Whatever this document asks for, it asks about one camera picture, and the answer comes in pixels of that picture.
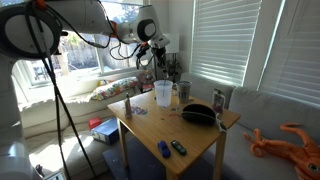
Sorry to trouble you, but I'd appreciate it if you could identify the white strap with black clip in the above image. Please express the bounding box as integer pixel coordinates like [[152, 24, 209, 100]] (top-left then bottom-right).
[[215, 113, 228, 134]]

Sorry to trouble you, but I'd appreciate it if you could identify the dark potted plant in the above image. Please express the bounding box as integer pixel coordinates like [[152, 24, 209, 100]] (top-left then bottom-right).
[[165, 58, 183, 83]]

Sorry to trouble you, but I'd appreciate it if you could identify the orange octopus plush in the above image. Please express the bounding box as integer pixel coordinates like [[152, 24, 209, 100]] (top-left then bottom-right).
[[242, 122, 320, 180]]

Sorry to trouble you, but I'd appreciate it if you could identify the dark green toy car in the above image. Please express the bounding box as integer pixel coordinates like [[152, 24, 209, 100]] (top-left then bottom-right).
[[170, 139, 188, 156]]

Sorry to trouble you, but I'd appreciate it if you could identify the colourful patterned pillow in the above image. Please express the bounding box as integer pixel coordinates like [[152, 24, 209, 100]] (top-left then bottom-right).
[[90, 76, 139, 102]]

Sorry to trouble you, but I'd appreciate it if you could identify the white window blind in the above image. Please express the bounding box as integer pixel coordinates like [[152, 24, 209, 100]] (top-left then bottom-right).
[[189, 0, 263, 88], [258, 0, 320, 108]]

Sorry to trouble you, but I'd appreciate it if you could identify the black bowl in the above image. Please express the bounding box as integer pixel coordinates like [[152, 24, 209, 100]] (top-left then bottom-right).
[[180, 103, 218, 127]]

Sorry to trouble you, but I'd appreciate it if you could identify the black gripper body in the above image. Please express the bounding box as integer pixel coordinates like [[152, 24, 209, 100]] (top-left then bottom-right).
[[151, 45, 168, 70]]

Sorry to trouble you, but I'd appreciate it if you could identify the silver metal cup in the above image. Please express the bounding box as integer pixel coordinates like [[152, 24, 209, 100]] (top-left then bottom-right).
[[176, 80, 193, 104]]

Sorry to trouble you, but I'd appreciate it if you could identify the grey sofa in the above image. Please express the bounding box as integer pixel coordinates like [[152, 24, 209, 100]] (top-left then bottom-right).
[[179, 72, 320, 180]]

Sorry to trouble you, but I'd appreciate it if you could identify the white sofa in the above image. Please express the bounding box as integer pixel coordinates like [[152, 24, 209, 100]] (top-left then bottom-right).
[[13, 78, 158, 180]]

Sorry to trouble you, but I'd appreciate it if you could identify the blue box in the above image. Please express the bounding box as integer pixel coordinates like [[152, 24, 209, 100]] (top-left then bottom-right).
[[90, 117, 120, 146]]

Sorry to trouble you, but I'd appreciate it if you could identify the red box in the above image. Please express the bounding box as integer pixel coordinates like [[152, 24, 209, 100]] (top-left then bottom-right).
[[87, 116, 103, 131]]

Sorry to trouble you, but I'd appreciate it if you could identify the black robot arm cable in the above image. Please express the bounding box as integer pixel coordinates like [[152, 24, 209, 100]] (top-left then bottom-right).
[[24, 0, 158, 180]]

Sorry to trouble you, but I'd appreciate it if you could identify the large white framed window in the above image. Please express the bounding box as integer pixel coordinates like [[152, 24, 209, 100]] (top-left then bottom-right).
[[13, 0, 154, 88]]

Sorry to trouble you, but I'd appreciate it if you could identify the dark blue rug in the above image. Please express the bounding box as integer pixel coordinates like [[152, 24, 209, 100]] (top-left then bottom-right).
[[102, 136, 234, 180]]

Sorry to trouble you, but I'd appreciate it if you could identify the transparent plastic cup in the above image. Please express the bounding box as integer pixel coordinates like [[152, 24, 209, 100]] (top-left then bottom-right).
[[153, 79, 174, 108]]

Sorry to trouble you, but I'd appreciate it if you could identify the wooden table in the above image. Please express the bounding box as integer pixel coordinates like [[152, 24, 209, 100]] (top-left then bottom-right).
[[107, 87, 242, 180]]

